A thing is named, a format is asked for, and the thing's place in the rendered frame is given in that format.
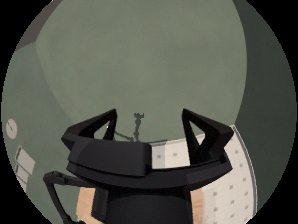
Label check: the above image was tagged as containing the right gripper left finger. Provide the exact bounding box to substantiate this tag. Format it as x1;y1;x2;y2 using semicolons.
65;108;117;140

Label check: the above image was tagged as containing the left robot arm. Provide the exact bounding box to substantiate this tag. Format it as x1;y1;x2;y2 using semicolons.
43;171;96;224

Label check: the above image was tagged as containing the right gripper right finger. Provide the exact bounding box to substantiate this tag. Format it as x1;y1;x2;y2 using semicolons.
182;108;234;165

